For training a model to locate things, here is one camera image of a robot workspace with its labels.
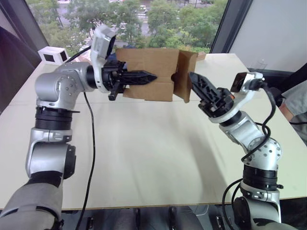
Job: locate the small brown cardboard box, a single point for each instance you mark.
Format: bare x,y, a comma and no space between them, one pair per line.
153,60

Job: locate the black window frame post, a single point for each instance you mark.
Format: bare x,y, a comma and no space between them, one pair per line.
227,24
26,21

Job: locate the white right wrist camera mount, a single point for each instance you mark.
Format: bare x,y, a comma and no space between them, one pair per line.
249,82

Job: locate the white cube with black squares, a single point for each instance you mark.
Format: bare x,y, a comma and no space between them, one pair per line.
51,56

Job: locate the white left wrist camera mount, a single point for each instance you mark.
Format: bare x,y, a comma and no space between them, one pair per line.
98,45

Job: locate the person in grey shirt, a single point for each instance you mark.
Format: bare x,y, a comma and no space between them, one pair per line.
296,105

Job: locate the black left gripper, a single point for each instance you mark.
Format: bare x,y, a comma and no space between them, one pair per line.
110,76

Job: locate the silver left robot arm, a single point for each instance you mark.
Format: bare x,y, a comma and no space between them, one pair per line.
50,86

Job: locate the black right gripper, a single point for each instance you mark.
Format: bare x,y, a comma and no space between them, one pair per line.
219,103

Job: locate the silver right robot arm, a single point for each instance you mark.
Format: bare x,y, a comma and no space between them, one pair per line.
261,153

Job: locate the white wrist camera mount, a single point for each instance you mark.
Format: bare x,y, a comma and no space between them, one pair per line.
249,82
98,45

